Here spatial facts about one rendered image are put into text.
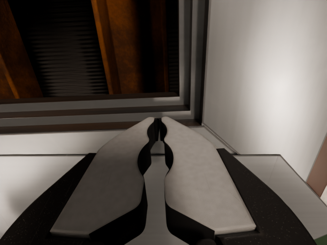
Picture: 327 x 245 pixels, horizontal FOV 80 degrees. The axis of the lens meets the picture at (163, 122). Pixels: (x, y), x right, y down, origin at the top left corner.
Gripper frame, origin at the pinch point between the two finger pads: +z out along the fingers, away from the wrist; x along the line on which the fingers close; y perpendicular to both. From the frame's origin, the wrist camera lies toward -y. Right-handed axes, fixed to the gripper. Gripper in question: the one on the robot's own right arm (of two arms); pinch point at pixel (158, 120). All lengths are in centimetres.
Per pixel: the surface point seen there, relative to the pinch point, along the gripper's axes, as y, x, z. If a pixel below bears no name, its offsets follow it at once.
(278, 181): 6.6, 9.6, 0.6
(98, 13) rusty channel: -6.1, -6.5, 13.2
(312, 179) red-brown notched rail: 9.0, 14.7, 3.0
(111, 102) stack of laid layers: -0.1, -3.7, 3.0
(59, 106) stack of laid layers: 0.0, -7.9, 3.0
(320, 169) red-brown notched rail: 7.8, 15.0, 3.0
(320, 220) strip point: 12.1, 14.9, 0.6
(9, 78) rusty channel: 0.4, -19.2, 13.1
